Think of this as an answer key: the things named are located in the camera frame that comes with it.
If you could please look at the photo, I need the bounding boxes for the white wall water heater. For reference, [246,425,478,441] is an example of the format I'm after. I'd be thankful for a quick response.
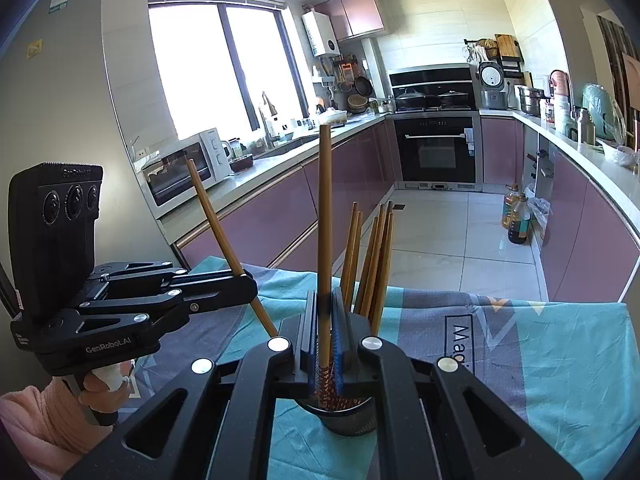
[301,9,343,59]

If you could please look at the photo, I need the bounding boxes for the grey refrigerator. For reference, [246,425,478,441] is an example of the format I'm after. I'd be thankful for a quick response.
[0,0,168,266]

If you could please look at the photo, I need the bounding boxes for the teal and grey tablecloth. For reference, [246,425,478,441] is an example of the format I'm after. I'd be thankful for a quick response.
[129,255,640,480]

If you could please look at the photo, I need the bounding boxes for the steel kitchen faucet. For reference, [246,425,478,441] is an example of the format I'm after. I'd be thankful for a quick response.
[258,90,279,149]

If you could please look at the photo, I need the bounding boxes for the white toaster oven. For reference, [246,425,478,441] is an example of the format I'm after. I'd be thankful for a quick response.
[140,127,234,209]

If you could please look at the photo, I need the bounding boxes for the pink upper wall cabinet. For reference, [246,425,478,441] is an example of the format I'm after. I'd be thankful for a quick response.
[314,0,386,44]

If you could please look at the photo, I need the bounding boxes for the person's left hand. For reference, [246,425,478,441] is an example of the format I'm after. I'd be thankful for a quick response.
[80,362,135,413]

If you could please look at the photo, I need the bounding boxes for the pale green countertop appliance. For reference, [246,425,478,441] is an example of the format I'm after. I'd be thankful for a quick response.
[581,83,619,142]

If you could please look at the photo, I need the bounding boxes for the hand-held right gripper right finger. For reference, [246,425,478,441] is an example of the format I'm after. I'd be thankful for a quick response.
[332,289,584,480]

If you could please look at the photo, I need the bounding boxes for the black lidded cooking pot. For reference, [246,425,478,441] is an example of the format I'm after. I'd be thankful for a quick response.
[436,90,470,110]
[394,88,427,112]

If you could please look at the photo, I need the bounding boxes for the stainless steel stock pot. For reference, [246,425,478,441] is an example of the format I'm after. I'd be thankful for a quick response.
[517,85,547,114]

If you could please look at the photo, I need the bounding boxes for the pink base cabinet row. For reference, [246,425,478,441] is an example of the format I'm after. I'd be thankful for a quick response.
[479,109,640,305]

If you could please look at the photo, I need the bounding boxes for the oil bottles on floor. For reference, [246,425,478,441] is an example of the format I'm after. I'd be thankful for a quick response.
[507,192,532,246]

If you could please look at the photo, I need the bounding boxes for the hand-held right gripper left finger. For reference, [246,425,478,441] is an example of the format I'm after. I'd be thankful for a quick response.
[61,291,320,480]

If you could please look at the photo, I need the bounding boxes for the black built-in oven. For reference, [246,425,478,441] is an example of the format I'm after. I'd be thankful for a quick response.
[392,114,483,192]

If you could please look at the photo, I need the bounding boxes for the pink electric kettle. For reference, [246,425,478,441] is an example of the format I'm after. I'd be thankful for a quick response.
[548,69,572,112]

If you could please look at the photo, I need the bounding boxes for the pink base cabinet with sink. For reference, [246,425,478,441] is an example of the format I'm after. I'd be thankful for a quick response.
[170,112,397,273]

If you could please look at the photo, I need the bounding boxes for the steel thermos bottle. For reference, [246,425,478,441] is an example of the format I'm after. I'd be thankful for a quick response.
[574,107,597,144]

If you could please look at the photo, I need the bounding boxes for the clear plastic bag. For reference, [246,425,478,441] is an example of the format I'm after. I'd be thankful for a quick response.
[526,194,549,242]

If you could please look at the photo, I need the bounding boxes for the bundle of chopsticks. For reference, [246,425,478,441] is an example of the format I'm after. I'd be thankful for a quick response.
[320,200,397,411]

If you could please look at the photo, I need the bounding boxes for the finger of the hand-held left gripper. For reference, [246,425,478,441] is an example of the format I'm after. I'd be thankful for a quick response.
[42,274,259,334]
[79,260,190,305]

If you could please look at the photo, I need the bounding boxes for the bamboo chopstick red patterned end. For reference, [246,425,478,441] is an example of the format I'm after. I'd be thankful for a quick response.
[317,123,334,409]
[186,158,280,339]

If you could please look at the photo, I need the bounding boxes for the wooden cutting boards on rack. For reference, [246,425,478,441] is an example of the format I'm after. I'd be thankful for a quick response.
[494,33,524,59]

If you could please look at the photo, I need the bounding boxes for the black range hood panel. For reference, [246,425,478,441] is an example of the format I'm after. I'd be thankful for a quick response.
[388,63,476,90]

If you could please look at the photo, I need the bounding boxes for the kitchen window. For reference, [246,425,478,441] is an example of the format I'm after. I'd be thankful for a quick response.
[148,2,309,157]

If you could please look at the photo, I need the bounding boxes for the black mesh utensil holder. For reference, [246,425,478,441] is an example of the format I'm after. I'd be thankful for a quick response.
[299,394,379,439]

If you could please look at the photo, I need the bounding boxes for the person's left forearm pink sleeve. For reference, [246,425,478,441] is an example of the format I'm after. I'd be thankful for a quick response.
[0,377,98,480]

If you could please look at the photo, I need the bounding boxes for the white rice cooker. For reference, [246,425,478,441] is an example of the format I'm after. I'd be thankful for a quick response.
[477,61,509,110]

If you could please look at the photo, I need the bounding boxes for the yellow cooking oil bottle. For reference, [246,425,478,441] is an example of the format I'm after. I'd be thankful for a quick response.
[501,184,522,229]

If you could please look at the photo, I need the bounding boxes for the hanging black frying pans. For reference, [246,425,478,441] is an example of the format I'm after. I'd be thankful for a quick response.
[332,57,374,99]

